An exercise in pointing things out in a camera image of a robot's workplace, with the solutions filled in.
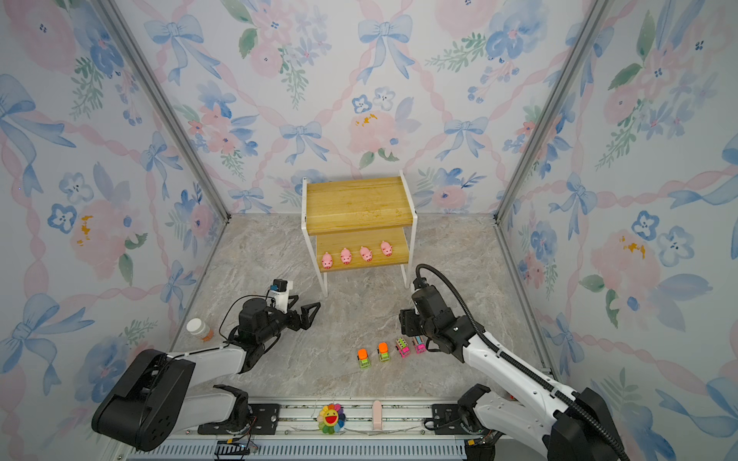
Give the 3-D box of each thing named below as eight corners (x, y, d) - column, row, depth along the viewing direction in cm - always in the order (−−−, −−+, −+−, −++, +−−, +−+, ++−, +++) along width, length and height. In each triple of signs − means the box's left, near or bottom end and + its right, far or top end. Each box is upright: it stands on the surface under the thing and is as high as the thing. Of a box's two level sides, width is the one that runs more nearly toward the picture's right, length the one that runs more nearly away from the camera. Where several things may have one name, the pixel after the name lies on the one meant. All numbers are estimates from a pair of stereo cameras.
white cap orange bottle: (196, 341, 89) (183, 331, 83) (201, 328, 92) (188, 317, 85) (211, 341, 89) (199, 331, 83) (216, 328, 92) (204, 317, 85)
